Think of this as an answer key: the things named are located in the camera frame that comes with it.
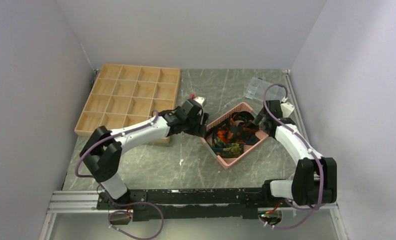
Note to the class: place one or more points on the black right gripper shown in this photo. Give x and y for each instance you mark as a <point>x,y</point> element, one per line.
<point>260,118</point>

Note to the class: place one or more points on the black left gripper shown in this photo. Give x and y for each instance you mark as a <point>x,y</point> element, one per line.
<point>200,130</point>

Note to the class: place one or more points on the black tie orange flowers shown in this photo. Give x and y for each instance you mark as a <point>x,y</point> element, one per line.
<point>237,129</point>

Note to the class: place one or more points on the pink perforated plastic basket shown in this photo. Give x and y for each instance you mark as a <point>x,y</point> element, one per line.
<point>228,162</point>

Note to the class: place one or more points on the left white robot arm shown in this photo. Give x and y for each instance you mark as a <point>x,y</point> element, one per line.
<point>104,148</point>

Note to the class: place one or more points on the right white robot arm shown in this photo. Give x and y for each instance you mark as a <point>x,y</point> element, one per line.
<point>315,178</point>

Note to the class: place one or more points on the clear plastic organizer box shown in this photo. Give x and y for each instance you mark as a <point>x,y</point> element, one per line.
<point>257,87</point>

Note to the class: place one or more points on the wooden compartment tray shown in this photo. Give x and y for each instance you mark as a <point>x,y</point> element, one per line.
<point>124,95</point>

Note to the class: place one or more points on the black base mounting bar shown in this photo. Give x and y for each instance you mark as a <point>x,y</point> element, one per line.
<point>153,204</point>

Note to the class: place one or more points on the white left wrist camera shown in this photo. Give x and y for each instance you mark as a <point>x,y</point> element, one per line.
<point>199,99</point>

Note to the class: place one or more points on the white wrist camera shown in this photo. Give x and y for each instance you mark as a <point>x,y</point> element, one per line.
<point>287,109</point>
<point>199,99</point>

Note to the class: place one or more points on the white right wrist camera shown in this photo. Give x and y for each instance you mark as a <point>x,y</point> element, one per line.
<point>287,109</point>

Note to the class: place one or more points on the aluminium frame rail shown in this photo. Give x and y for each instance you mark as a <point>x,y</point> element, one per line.
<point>92,201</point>

